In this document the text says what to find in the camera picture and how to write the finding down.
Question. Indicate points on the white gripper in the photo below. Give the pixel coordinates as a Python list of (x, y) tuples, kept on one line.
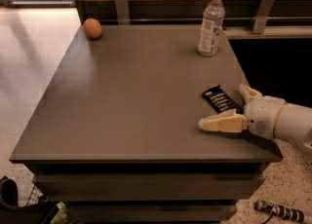
[(262, 115)]

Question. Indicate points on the black rxbar chocolate bar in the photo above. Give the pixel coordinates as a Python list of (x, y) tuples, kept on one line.
[(220, 101)]

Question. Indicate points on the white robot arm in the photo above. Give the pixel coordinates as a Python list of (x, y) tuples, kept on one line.
[(293, 125)]

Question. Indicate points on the clear plastic water bottle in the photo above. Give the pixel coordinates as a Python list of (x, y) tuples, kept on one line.
[(212, 21)]

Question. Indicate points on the grey drawer cabinet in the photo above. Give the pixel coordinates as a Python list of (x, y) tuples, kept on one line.
[(116, 136)]

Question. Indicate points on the orange fruit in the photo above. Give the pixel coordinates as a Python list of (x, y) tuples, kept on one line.
[(92, 28)]

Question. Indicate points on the black bin with items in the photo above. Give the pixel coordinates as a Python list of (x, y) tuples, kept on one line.
[(44, 212)]

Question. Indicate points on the black white striped cable connector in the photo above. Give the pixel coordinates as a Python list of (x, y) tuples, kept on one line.
[(283, 212)]

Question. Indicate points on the right metal wall bracket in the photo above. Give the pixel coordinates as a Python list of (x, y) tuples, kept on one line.
[(261, 16)]

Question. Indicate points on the metal wall bracket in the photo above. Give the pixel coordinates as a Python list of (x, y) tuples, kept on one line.
[(261, 16), (122, 10)]

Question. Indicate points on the left metal wall bracket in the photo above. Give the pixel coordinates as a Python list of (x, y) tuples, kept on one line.
[(122, 10)]

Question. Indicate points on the horizontal metal wall rail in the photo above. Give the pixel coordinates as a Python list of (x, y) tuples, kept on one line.
[(239, 21)]

